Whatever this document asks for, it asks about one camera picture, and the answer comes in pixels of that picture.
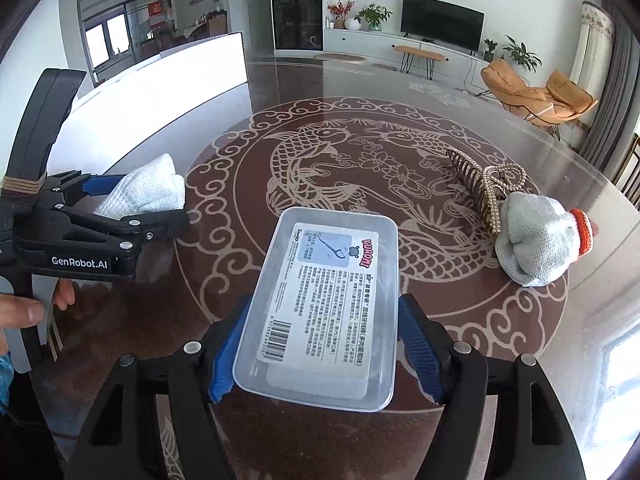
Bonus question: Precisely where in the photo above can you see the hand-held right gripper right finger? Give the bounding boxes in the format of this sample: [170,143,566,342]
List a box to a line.
[397,292,587,480]

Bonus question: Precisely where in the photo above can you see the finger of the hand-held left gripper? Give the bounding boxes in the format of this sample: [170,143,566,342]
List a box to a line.
[50,202,191,256]
[45,171,128,201]

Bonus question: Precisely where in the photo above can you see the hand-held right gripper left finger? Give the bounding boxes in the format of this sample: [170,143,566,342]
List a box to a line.
[65,292,253,480]

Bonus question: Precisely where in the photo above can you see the clear plastic box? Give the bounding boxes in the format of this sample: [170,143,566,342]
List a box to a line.
[233,206,399,412]

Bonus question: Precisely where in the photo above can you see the person's left hand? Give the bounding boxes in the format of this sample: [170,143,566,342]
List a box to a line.
[0,279,77,331]

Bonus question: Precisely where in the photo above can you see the rhinestone hair claw clip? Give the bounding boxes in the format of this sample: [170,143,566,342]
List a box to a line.
[446,147,527,235]

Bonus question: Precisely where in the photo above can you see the white knit glove orange cuff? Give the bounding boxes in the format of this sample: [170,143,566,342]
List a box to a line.
[495,192,594,287]

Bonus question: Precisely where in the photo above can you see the dark glass display cabinet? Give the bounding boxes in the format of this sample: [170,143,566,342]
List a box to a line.
[268,0,324,52]

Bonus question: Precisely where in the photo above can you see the orange lounge chair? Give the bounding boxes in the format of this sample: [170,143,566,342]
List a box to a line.
[480,58,599,131]

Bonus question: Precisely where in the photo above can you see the dark wooden chair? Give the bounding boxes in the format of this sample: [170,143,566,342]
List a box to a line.
[612,132,640,196]

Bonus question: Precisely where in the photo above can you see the red flower plant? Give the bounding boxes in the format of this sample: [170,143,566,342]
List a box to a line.
[327,0,356,30]

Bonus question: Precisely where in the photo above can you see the white television cabinet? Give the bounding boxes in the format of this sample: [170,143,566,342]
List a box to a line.
[322,28,493,78]

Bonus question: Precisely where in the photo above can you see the orange bench with black legs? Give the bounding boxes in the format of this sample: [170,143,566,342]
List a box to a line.
[392,45,449,80]

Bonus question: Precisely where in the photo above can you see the green potted plant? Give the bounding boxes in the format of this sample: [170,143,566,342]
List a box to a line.
[354,3,393,32]

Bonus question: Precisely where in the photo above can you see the large leafy potted plant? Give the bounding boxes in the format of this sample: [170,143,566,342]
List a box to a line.
[501,35,543,73]

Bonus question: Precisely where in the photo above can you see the black television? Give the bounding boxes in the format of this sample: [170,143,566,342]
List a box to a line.
[401,0,486,52]

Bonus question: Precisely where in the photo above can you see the grey curtain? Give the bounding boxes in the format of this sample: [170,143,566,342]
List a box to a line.
[577,0,640,171]

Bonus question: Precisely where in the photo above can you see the cloth covered standing air conditioner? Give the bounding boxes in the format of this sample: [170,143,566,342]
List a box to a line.
[574,1,615,121]

